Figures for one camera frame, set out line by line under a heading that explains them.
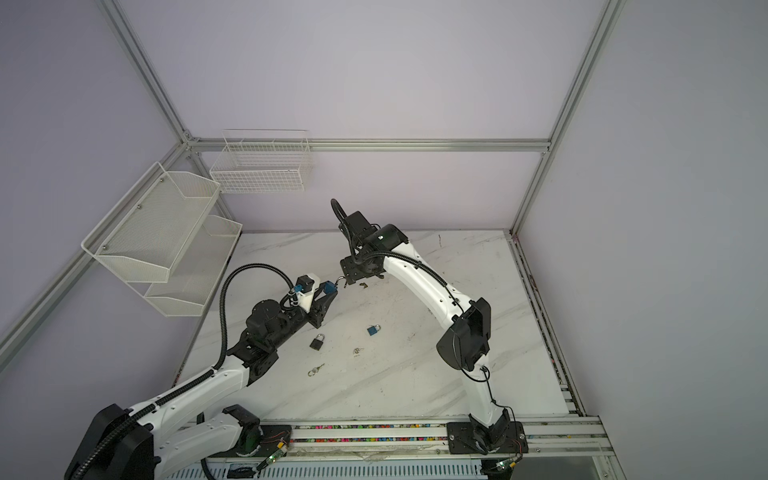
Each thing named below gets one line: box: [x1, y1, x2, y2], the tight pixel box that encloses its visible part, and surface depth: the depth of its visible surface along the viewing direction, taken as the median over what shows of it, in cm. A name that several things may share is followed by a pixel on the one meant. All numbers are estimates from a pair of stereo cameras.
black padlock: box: [309, 333, 325, 351], surface depth 92 cm
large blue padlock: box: [324, 279, 341, 294], surface depth 78 cm
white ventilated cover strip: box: [165, 460, 487, 480], surface depth 72 cm
